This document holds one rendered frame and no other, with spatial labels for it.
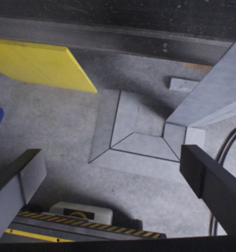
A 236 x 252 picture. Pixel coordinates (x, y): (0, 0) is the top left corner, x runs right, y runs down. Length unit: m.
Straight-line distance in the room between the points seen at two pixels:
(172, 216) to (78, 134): 0.59
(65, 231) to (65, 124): 0.52
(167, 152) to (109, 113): 0.34
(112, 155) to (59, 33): 0.55
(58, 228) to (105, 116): 0.52
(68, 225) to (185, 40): 0.64
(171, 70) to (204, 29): 0.47
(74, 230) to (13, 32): 0.64
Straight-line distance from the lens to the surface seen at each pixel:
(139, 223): 0.83
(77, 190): 0.96
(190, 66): 1.01
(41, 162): 0.17
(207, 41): 0.58
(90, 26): 0.60
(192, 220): 0.97
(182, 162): 0.17
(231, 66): 0.36
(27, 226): 0.71
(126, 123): 0.89
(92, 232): 0.63
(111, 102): 0.92
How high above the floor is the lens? 0.89
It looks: 80 degrees down
